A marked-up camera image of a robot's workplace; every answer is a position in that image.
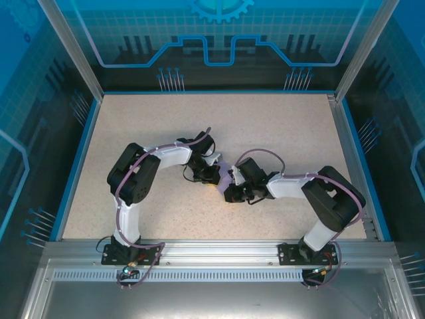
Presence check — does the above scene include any purple paper sheet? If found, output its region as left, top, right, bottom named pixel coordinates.
left=215, top=159, right=238, bottom=197

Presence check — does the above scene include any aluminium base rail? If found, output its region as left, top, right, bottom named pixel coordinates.
left=42, top=241, right=399, bottom=267

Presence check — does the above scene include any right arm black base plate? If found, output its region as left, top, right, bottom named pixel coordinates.
left=278, top=242, right=337, bottom=266

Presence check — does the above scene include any slotted cable duct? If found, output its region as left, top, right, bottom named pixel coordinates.
left=52, top=269, right=305, bottom=283

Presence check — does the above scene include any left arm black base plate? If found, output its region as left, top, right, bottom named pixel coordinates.
left=101, top=243, right=163, bottom=266

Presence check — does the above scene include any aluminium side rail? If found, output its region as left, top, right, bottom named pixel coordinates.
left=327, top=94, right=379, bottom=241

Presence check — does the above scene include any left arm cable plug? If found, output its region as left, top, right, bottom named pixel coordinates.
left=122, top=261, right=139, bottom=277

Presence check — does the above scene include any aluminium frame post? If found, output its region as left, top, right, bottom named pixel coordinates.
left=334, top=0, right=399, bottom=102
left=37, top=0, right=104, bottom=101

